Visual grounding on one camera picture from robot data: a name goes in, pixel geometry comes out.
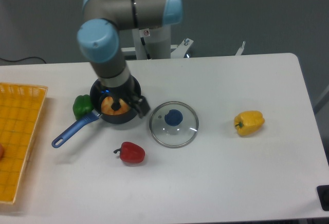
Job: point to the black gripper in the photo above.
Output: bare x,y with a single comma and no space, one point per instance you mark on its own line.
129,93

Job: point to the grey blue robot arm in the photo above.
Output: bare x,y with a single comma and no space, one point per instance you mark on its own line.
99,41

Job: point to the red bell pepper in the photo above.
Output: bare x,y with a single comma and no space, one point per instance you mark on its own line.
130,153

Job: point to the green bell pepper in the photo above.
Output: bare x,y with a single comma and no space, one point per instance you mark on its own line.
82,106

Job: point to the glass lid blue knob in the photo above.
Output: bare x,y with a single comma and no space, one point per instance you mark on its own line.
173,124

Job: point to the yellow plastic basket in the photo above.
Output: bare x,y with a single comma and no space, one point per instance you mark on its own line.
21,106

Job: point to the yellow bell pepper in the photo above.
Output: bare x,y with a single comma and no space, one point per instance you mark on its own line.
248,122

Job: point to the black device at table edge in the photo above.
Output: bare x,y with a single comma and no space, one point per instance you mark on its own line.
323,194

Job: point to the dark pot blue handle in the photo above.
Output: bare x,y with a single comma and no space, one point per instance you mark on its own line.
97,96

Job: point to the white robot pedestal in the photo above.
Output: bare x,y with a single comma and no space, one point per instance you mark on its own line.
152,43

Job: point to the white metal frame bracket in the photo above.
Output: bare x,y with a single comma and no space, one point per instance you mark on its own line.
177,51

